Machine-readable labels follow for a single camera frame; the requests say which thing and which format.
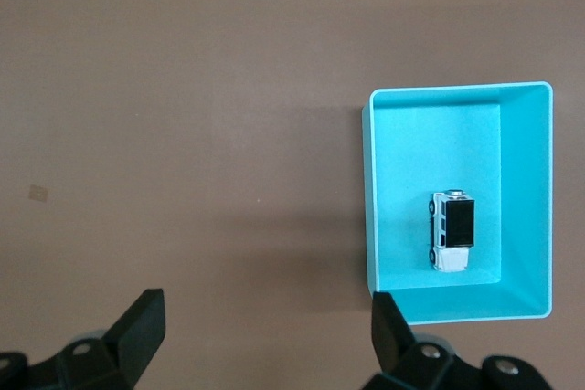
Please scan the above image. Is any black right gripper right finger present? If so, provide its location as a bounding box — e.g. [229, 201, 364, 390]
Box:
[360, 291, 549, 390]

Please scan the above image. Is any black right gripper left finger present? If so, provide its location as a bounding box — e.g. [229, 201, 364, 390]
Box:
[0, 288, 165, 390]

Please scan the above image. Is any white jeep toy black roof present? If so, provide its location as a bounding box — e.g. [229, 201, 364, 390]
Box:
[428, 187, 476, 275]

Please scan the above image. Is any cyan plastic bin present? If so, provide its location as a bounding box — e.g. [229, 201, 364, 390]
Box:
[360, 81, 554, 325]

